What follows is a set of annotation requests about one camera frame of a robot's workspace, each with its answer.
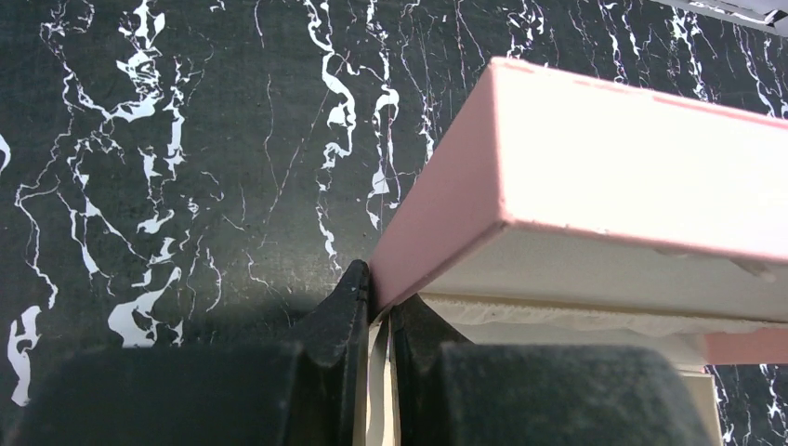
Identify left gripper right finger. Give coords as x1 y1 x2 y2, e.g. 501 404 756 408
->
389 296 712 445

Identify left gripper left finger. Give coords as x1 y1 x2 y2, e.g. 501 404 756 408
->
12 260 371 445

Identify pink jewelry box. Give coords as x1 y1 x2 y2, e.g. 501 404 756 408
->
369 57 787 444

